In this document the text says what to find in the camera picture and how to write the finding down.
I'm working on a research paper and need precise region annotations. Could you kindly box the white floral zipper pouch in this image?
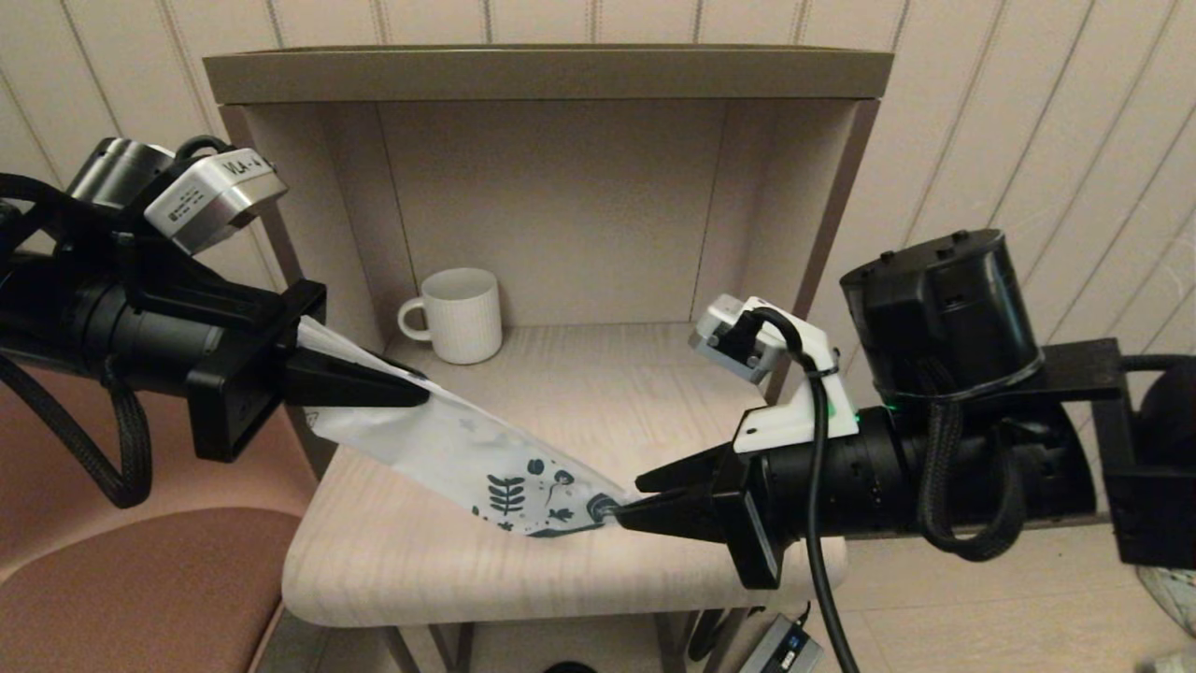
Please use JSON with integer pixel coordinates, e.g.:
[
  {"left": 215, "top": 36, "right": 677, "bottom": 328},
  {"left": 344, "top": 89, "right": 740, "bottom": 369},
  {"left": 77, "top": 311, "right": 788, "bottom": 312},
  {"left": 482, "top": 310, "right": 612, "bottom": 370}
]
[{"left": 297, "top": 316, "right": 638, "bottom": 540}]

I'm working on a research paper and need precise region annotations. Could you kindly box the white ribbed ceramic mug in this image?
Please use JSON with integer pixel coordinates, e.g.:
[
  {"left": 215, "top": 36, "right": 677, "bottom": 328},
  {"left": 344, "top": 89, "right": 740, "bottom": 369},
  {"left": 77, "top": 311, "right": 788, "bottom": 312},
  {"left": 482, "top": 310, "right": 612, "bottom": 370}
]
[{"left": 397, "top": 268, "right": 503, "bottom": 365}]

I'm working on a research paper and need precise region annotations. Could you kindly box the dark metal table leg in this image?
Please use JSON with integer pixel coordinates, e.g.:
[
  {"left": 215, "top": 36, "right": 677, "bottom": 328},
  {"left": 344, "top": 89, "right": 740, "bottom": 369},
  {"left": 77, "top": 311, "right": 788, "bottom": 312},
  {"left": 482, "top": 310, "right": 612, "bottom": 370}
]
[
  {"left": 654, "top": 608, "right": 748, "bottom": 673},
  {"left": 383, "top": 622, "right": 477, "bottom": 673}
]

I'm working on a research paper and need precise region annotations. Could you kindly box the grey power adapter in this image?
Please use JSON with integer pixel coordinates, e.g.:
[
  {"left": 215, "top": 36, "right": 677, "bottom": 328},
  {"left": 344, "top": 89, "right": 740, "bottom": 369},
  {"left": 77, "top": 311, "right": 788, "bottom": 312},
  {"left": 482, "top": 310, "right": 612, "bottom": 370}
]
[{"left": 738, "top": 615, "right": 825, "bottom": 673}]

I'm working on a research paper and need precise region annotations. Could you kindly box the pink upholstered chair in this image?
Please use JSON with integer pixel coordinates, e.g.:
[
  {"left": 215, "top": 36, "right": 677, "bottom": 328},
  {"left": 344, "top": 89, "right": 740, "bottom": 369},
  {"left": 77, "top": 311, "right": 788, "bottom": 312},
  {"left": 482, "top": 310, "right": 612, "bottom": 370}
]
[{"left": 0, "top": 365, "right": 323, "bottom": 673}]

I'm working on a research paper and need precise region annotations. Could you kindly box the beige wooden shelf hutch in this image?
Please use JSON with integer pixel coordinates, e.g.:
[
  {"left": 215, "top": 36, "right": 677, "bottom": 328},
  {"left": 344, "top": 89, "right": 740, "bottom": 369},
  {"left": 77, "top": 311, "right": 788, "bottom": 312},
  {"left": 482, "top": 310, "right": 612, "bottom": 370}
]
[{"left": 203, "top": 45, "right": 895, "bottom": 412}]

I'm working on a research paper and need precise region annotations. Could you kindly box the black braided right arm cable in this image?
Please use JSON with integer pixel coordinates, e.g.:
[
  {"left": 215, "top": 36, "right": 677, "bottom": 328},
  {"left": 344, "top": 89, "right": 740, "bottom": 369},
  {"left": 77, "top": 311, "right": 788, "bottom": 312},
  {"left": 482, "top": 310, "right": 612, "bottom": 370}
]
[{"left": 916, "top": 397, "right": 1029, "bottom": 564}]

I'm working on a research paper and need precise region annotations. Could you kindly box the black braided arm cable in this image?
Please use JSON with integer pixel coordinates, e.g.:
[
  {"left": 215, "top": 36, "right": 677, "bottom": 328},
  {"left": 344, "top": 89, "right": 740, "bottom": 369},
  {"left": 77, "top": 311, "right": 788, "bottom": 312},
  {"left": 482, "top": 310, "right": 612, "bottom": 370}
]
[
  {"left": 0, "top": 353, "right": 154, "bottom": 511},
  {"left": 916, "top": 397, "right": 1029, "bottom": 564}
]

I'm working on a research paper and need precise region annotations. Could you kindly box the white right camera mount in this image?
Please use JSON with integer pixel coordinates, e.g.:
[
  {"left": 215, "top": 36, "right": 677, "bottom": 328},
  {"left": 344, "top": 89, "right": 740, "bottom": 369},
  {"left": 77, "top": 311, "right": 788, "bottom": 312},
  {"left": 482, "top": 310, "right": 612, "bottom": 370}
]
[{"left": 733, "top": 299, "right": 861, "bottom": 456}]

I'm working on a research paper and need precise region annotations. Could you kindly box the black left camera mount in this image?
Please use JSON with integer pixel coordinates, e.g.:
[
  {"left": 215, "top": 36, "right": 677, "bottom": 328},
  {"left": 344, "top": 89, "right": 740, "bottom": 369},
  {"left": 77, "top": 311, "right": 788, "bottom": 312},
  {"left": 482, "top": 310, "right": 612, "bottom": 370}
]
[{"left": 56, "top": 210, "right": 281, "bottom": 328}]

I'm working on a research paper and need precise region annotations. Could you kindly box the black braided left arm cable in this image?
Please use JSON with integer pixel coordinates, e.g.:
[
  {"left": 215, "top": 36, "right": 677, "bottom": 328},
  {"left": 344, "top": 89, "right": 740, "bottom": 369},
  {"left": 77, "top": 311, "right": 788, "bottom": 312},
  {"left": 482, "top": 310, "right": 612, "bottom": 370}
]
[{"left": 0, "top": 353, "right": 154, "bottom": 511}]

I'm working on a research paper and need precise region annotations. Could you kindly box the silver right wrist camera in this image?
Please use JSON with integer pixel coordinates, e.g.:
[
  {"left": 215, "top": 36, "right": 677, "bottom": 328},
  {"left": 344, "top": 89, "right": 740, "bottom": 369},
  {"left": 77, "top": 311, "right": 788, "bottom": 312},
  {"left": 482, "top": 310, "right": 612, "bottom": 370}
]
[{"left": 690, "top": 294, "right": 790, "bottom": 384}]

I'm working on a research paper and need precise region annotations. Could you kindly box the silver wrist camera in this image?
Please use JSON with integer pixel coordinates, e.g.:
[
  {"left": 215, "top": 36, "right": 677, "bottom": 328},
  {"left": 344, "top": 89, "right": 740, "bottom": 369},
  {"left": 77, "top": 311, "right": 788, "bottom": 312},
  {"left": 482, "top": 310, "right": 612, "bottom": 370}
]
[
  {"left": 690, "top": 294, "right": 790, "bottom": 384},
  {"left": 145, "top": 148, "right": 289, "bottom": 256}
]

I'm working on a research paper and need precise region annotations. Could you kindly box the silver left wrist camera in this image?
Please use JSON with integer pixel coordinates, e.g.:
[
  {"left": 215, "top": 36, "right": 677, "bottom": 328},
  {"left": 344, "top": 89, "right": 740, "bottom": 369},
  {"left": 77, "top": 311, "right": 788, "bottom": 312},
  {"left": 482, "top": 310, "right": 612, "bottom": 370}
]
[{"left": 145, "top": 148, "right": 289, "bottom": 256}]

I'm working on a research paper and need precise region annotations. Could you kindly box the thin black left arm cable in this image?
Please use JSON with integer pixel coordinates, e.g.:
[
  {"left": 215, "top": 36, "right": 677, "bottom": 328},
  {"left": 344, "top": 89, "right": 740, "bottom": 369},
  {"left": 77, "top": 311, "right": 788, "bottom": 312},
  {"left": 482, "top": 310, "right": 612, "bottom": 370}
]
[{"left": 0, "top": 173, "right": 71, "bottom": 221}]

